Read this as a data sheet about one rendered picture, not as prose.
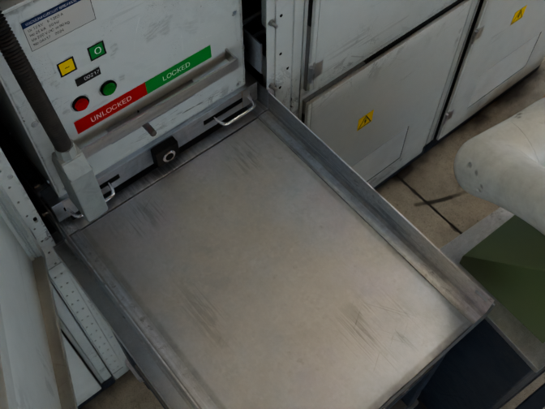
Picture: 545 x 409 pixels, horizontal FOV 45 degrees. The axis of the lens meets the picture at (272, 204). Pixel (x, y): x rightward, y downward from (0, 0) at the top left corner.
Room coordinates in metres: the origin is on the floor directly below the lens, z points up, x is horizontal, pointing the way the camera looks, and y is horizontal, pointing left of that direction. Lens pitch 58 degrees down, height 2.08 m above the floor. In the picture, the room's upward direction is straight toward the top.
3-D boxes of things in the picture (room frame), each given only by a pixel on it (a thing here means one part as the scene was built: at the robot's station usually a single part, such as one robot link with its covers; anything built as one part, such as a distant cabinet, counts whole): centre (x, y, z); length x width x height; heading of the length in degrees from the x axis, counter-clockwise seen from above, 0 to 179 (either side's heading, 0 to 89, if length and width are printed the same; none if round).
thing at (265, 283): (0.60, 0.01, 0.82); 0.68 x 0.62 x 0.06; 40
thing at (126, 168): (0.90, 0.26, 0.89); 0.54 x 0.05 x 0.06; 130
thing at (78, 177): (0.70, 0.37, 1.04); 0.08 x 0.05 x 0.17; 40
